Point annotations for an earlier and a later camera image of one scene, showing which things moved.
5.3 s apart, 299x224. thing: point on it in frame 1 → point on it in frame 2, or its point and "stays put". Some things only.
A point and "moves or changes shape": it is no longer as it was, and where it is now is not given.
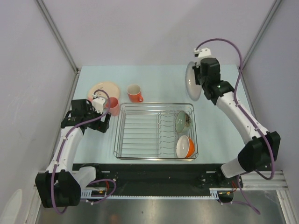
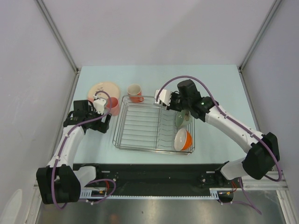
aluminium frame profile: (253, 180) stays put
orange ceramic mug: (134, 92) stays put
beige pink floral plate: (112, 88) stays put
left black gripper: (100, 126) stays put
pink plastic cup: (114, 106) stays put
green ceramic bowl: (183, 122) moves or changes shape
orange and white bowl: (185, 147) moves or changes shape
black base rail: (156, 179) stays put
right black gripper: (197, 69) → (171, 107)
